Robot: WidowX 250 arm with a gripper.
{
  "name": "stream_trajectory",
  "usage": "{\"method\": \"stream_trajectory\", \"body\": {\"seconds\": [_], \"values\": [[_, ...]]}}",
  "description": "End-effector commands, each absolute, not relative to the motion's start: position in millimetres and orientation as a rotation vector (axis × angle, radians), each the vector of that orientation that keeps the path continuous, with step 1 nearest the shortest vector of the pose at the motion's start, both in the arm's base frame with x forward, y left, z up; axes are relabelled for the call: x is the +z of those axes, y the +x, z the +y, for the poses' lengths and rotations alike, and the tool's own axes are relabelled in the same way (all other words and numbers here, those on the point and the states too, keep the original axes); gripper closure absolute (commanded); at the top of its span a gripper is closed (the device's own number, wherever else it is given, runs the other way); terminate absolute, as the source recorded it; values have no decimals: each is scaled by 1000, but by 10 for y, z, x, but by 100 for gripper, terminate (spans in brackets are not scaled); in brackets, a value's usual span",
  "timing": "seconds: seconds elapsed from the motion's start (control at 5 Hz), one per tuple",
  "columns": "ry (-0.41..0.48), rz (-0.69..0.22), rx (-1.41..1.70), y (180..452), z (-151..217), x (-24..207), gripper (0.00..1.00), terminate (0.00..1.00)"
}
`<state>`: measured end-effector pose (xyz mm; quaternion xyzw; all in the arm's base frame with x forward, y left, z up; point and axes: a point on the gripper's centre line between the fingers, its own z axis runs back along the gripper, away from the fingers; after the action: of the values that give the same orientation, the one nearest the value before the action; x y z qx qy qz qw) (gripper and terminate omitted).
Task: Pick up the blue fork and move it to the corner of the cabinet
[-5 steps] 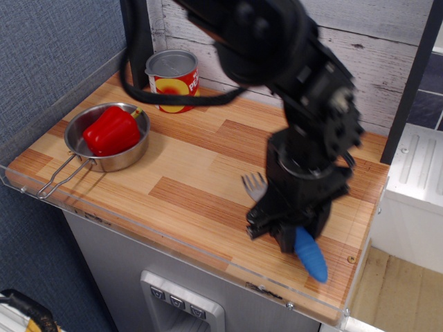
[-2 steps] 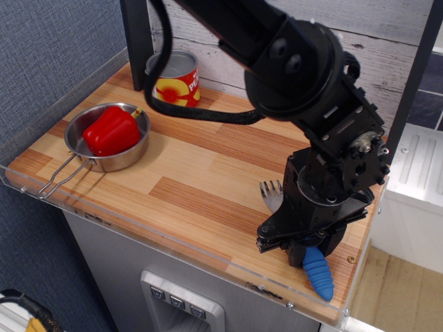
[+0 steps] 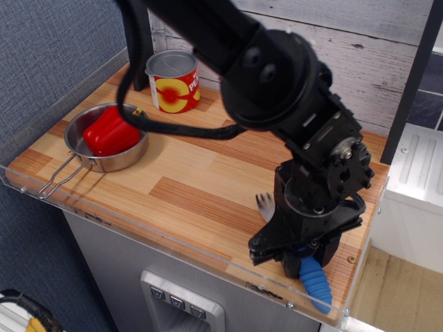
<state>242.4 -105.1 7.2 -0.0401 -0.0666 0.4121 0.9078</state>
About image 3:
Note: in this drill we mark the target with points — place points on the grey cabinet with dispenser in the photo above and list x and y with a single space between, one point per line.
117 262

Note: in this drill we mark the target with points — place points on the red yellow tin can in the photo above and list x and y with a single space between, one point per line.
174 80

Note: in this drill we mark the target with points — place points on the white appliance at right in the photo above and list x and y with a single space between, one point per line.
408 220

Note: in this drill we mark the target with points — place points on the dark left frame post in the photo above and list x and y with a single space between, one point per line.
143 48

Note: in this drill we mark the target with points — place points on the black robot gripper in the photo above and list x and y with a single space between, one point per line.
297 231

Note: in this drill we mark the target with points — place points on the dark right frame post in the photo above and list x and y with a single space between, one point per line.
420 62

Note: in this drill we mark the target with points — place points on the blue handled metal fork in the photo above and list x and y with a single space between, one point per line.
311 274

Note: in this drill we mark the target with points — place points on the dark frame post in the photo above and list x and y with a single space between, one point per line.
420 62
143 48

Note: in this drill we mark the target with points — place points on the red bell pepper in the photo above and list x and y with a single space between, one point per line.
110 134

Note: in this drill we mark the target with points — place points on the small steel pan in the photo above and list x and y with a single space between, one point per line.
79 150

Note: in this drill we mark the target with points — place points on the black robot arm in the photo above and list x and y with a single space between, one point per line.
272 80

